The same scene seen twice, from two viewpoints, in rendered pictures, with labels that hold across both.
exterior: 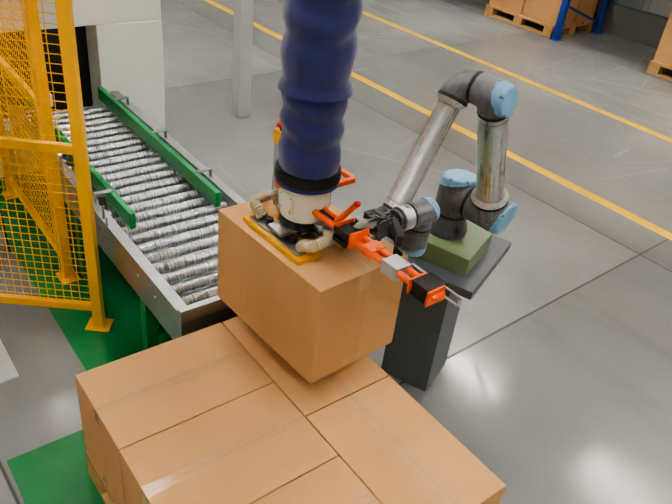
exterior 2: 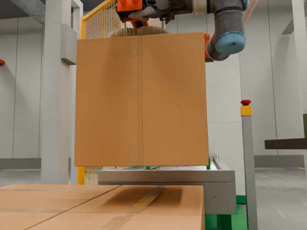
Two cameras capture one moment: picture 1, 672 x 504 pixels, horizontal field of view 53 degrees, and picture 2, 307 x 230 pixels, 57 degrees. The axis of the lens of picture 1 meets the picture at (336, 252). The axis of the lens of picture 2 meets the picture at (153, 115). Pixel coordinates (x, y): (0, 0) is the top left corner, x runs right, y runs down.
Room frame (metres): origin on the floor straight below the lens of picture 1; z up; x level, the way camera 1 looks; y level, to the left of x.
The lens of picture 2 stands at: (1.35, -0.80, 0.73)
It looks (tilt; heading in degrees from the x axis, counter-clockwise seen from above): 7 degrees up; 51
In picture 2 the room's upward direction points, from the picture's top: 1 degrees counter-clockwise
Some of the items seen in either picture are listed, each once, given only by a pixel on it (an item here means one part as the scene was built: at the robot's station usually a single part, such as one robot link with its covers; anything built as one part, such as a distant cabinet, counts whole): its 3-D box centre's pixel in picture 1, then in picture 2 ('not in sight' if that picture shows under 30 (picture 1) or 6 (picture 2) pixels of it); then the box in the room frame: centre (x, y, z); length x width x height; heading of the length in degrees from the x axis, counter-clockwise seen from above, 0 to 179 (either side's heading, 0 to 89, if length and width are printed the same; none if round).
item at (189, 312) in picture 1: (254, 290); (163, 175); (2.31, 0.33, 0.58); 0.70 x 0.03 x 0.06; 131
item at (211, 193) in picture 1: (157, 138); (211, 159); (3.63, 1.13, 0.60); 1.60 x 0.11 x 0.09; 41
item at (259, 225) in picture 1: (280, 232); not in sight; (1.98, 0.20, 1.09); 0.34 x 0.10 x 0.05; 43
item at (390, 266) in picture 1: (395, 267); not in sight; (1.71, -0.19, 1.19); 0.07 x 0.07 x 0.04; 43
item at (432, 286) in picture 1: (425, 289); not in sight; (1.61, -0.27, 1.20); 0.08 x 0.07 x 0.05; 43
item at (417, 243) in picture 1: (413, 237); (228, 33); (2.08, -0.27, 1.08); 0.12 x 0.09 x 0.12; 50
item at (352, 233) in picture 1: (351, 233); (132, 7); (1.87, -0.04, 1.20); 0.10 x 0.08 x 0.06; 133
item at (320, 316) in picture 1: (306, 277); (151, 112); (2.05, 0.10, 0.87); 0.60 x 0.40 x 0.40; 44
